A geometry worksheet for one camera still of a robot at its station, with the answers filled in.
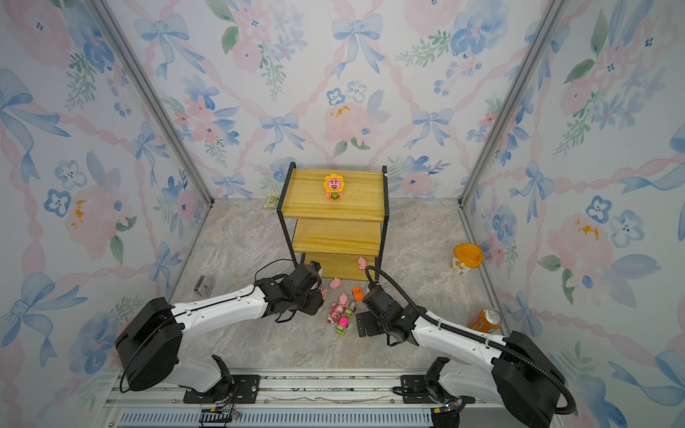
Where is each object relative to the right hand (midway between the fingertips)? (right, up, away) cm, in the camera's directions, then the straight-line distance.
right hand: (368, 319), depth 85 cm
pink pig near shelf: (-11, +10, +7) cm, 16 cm away
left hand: (-16, +7, 0) cm, 17 cm away
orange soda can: (+34, +3, -9) cm, 35 cm away
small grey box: (-55, +9, +5) cm, 56 cm away
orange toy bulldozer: (-3, +7, +6) cm, 9 cm away
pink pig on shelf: (-2, +16, +12) cm, 20 cm away
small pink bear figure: (-10, +2, +1) cm, 11 cm away
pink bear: (-14, +10, -6) cm, 18 cm away
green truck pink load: (-8, -1, -1) cm, 8 cm away
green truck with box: (-6, +2, +1) cm, 7 cm away
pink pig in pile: (-8, +5, +4) cm, 10 cm away
